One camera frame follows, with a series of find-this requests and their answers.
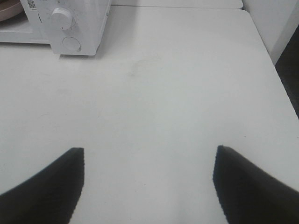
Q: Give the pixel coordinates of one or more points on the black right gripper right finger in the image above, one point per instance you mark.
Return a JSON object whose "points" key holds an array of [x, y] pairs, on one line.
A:
{"points": [[249, 195]]}

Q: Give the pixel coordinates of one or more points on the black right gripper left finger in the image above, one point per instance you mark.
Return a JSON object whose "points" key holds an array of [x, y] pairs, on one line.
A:
{"points": [[48, 197]]}

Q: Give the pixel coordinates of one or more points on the round white door button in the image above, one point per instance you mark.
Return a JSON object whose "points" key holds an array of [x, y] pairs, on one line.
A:
{"points": [[71, 43]]}

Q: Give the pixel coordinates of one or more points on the pink round plate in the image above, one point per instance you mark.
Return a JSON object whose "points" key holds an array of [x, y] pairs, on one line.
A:
{"points": [[9, 9]]}

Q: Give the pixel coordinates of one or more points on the white microwave oven body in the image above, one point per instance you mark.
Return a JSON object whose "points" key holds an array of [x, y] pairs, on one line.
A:
{"points": [[33, 25]]}

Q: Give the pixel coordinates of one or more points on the lower white timer knob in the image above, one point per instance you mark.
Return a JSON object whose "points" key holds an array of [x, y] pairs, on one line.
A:
{"points": [[61, 18]]}

